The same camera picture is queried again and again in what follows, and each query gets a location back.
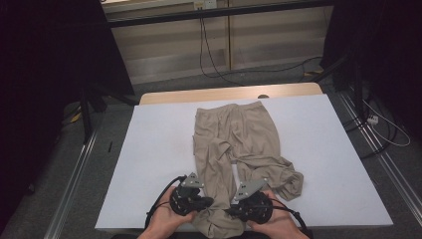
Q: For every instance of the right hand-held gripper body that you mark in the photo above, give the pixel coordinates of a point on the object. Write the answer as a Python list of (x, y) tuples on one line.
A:
[(253, 205)]

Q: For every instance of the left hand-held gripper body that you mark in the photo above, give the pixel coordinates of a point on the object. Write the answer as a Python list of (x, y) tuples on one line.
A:
[(185, 200)]

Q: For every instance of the beige pants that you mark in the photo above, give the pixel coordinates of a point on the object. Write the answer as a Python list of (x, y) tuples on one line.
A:
[(232, 139)]

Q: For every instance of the person's left hand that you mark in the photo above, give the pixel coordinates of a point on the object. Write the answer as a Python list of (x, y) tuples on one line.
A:
[(166, 219)]

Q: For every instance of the person's right hand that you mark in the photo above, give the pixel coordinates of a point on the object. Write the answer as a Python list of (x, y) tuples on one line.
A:
[(282, 223)]

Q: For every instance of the white table mat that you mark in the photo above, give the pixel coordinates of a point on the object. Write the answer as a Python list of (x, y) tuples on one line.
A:
[(149, 149)]

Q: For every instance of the small black floor item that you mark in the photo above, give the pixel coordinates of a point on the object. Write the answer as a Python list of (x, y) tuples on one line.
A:
[(110, 146)]

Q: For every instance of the wooden table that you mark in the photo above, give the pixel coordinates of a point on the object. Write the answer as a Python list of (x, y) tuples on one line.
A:
[(215, 94)]

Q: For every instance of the black metal stand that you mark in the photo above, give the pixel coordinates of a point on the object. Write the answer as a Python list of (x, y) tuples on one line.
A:
[(87, 116)]

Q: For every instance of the white power strip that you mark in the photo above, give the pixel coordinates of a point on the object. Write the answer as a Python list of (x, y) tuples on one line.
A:
[(373, 119)]

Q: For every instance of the black curtain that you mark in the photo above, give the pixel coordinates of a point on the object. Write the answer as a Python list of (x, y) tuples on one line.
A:
[(381, 49), (43, 83)]

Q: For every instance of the aluminium floor rail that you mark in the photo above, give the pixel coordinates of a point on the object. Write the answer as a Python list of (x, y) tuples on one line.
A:
[(381, 159), (71, 189)]

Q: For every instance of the white wall socket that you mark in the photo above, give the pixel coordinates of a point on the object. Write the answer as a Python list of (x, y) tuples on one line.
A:
[(205, 4)]

